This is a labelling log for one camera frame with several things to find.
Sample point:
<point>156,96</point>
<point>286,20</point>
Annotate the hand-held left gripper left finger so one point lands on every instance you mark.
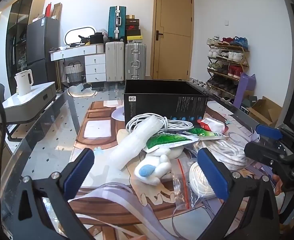
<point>78,173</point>

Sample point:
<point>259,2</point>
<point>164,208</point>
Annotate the white suitcase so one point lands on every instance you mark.
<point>114,61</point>

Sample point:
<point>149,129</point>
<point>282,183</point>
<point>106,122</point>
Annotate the flat cardboard piece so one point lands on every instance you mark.
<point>57,11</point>

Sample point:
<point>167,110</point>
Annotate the wooden shoe rack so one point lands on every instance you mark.
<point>244,66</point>

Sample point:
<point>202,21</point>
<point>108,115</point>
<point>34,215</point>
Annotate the oval mirror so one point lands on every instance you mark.
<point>76,35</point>

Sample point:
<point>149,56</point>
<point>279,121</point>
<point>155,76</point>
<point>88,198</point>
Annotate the grey white side table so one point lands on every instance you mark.
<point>26,102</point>

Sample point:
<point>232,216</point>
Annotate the clear plastic strip bundle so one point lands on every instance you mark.
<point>122,200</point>

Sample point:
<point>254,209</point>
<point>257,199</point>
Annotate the red and white packet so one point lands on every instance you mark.
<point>212,124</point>

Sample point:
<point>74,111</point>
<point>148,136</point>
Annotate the green plastic packet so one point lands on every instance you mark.
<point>204,133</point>
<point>165,141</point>

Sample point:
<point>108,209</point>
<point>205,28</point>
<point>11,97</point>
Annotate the black shoe box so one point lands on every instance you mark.
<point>132,21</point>

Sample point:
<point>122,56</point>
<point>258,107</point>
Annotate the person's right hand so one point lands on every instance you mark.
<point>278,185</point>

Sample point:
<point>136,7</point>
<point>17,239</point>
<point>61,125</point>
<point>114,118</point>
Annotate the bubble wrap roll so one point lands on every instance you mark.
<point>132,142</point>

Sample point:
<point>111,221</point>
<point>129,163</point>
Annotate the wooden door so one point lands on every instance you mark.
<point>174,30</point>

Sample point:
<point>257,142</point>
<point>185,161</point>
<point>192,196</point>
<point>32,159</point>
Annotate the yellow black box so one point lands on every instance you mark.
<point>135,38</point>

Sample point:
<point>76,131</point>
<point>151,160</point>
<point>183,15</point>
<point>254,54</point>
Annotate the brown cardboard box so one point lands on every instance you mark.
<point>265,111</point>

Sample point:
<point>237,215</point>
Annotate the shoe rack with shoes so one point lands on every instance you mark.
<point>224,55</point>

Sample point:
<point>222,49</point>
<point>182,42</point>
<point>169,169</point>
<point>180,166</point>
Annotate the white electric kettle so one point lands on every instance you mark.
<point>24,81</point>

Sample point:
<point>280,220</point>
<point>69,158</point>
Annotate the red flat box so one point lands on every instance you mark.
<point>48,10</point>

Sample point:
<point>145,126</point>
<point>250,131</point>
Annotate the printed table mat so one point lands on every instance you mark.
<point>99,135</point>

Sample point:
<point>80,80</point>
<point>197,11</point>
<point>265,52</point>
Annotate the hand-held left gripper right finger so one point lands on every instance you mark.
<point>212,175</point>

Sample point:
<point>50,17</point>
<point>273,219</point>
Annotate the white knitted cloth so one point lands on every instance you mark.
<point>227,152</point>

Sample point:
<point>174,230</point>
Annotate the teal suitcase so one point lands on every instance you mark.
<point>116,22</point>

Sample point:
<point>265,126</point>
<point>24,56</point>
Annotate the dark glass cabinet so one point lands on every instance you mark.
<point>18,30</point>

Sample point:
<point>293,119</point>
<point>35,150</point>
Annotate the red logo shoe box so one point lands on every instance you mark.
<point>132,27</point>

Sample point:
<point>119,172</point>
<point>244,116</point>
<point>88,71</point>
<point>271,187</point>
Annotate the white sneakers pair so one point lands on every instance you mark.
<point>198,83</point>

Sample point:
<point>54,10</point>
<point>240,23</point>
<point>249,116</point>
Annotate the white vanity desk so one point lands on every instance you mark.
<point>94,65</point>

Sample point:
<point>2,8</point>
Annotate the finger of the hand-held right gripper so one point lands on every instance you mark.
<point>268,131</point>
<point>260,152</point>

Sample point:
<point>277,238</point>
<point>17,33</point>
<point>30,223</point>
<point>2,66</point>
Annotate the silver suitcase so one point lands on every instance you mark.
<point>135,61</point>

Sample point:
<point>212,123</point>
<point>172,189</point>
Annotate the white plush toy blue ear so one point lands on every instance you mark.
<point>152,166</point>

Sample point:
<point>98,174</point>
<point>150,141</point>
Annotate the dark grey fridge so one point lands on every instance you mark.
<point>41,40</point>

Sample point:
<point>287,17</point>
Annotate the black cardboard box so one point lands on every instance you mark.
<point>159,102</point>

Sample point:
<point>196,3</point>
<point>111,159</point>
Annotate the wicker basket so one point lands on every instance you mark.
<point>74,73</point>

